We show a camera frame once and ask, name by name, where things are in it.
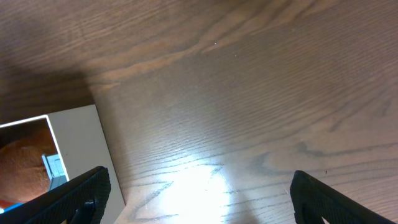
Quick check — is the white cardboard box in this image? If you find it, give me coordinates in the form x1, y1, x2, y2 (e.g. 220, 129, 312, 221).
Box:
1, 105, 126, 223

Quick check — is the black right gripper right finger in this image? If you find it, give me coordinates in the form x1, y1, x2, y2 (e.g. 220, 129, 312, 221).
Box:
290, 170, 394, 224

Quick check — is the brown plush toy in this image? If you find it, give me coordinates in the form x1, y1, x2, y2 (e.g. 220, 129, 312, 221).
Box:
1, 129, 57, 208

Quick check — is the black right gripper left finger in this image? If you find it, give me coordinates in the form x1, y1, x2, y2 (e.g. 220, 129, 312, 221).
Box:
1, 166, 111, 224

